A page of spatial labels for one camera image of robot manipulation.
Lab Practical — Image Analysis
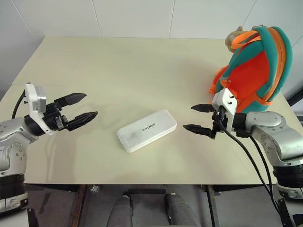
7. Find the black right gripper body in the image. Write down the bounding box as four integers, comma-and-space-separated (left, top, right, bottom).
209, 105, 227, 140

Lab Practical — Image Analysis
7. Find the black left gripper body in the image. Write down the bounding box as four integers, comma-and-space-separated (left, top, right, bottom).
42, 99, 70, 132

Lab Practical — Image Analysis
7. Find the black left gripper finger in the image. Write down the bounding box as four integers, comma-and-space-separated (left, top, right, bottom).
58, 93, 87, 111
64, 111, 98, 132

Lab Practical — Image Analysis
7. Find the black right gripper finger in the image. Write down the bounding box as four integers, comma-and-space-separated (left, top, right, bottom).
191, 103, 215, 113
182, 124, 214, 138

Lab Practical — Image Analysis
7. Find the white rectangular case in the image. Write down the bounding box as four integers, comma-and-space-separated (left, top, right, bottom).
116, 109, 178, 154

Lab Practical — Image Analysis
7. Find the teal and orange backpack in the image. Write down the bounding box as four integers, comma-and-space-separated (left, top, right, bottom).
208, 25, 294, 114

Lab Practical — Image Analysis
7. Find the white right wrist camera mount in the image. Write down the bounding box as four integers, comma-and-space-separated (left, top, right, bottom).
211, 88, 238, 132

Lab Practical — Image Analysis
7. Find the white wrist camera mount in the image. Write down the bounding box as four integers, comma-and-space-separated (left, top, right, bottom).
211, 88, 238, 132
24, 82, 53, 136

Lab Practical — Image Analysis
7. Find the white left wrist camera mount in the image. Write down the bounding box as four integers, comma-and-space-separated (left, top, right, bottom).
24, 82, 53, 136

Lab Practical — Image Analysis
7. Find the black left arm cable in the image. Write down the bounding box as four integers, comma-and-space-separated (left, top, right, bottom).
11, 90, 27, 120

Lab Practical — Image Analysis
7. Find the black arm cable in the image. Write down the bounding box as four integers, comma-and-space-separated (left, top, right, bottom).
218, 106, 285, 223
11, 90, 27, 120

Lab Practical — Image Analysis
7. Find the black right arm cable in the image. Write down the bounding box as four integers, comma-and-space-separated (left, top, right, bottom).
218, 106, 285, 223

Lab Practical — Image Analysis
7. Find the black table frame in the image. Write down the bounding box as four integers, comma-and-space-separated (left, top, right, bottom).
23, 183, 296, 227

